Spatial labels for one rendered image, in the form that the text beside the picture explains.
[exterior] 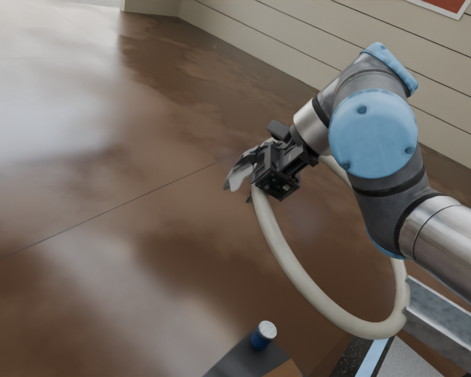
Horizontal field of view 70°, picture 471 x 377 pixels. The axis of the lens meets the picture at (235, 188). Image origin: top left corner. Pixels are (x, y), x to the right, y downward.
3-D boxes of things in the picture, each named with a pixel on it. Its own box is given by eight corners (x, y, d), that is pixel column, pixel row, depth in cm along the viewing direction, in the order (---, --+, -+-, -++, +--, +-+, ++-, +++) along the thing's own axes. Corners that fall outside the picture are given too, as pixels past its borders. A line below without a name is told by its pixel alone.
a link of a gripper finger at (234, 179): (211, 197, 64) (249, 176, 60) (214, 176, 68) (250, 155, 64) (222, 206, 66) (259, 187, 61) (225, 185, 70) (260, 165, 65)
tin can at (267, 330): (263, 354, 178) (272, 342, 171) (247, 342, 181) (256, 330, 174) (271, 340, 186) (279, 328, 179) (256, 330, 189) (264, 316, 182)
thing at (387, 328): (407, 251, 96) (416, 247, 94) (392, 406, 56) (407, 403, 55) (295, 120, 96) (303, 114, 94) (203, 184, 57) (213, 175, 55)
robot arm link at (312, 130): (309, 88, 55) (348, 120, 59) (288, 108, 58) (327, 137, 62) (314, 119, 49) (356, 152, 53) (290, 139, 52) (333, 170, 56)
